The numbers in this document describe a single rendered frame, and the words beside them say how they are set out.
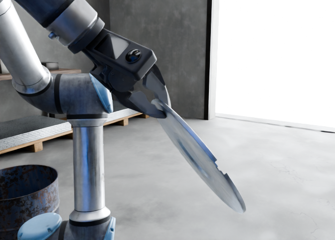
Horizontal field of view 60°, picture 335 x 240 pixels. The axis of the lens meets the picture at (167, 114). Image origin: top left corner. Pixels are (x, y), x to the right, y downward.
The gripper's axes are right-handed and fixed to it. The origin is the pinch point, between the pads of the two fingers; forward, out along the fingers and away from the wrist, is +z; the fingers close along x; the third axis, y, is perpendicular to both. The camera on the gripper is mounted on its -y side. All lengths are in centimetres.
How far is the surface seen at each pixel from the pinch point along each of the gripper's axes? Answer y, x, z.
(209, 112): 319, -120, 251
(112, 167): 211, 32, 116
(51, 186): 100, 48, 34
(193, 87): 347, -137, 213
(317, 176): 99, -79, 226
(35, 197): 95, 55, 28
